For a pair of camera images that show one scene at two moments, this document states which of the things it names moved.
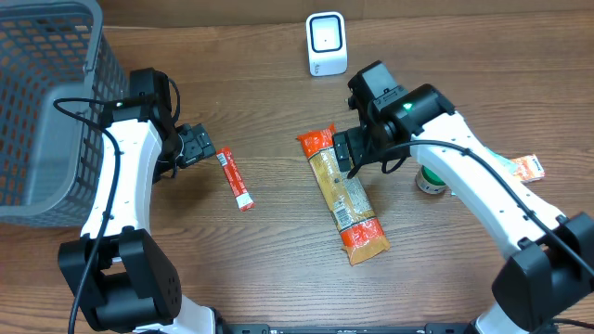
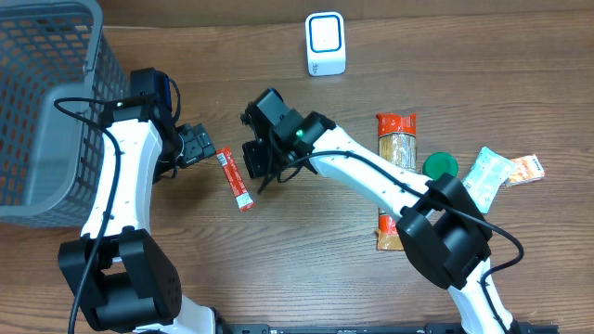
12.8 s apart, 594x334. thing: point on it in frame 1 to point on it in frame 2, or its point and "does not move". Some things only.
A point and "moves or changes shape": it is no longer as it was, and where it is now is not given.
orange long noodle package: (361, 232) moves or changes shape
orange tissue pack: (529, 169) does not move
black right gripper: (343, 149) to (253, 160)
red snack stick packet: (243, 198) does not move
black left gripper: (197, 146) does not move
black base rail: (427, 328) does not move
